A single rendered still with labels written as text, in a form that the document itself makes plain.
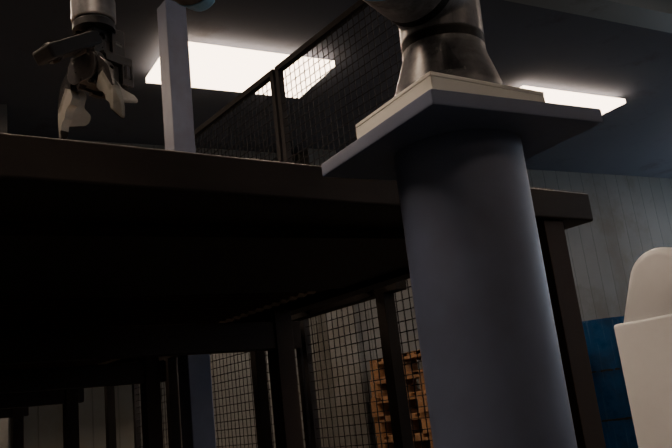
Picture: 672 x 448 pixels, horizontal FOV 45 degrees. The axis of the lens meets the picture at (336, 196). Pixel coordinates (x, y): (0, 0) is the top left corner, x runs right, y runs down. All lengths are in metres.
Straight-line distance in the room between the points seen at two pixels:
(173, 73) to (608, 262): 7.23
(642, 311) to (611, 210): 5.43
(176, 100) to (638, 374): 2.96
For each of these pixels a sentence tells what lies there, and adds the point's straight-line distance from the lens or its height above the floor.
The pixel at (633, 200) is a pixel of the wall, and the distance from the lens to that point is 10.62.
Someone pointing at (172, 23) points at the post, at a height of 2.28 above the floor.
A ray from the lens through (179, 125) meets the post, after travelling 3.52.
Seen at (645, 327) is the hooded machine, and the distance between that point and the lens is 4.87.
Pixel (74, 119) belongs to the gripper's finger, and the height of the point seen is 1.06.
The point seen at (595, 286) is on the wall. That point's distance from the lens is 9.75.
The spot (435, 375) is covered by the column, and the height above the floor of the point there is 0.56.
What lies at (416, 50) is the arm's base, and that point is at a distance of 1.10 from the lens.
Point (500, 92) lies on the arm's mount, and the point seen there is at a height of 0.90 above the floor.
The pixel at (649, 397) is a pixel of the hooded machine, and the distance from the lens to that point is 4.90.
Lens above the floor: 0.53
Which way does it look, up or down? 15 degrees up
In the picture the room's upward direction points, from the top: 7 degrees counter-clockwise
